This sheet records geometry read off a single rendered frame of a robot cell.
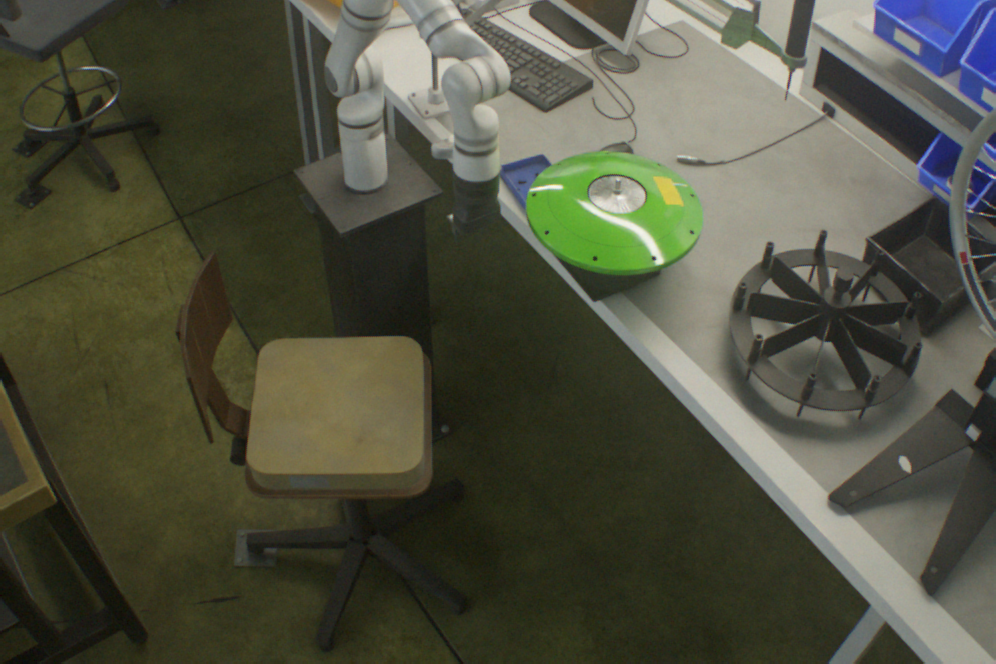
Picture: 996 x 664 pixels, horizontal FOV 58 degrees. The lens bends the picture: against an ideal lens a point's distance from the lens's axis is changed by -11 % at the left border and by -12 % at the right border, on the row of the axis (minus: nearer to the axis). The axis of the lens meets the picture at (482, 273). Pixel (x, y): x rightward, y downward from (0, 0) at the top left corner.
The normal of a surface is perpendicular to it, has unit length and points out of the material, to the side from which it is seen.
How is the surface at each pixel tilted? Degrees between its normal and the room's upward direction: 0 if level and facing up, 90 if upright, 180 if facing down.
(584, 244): 23
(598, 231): 14
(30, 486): 0
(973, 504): 18
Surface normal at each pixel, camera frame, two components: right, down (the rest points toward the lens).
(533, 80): -0.07, -0.66
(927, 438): -0.26, -0.55
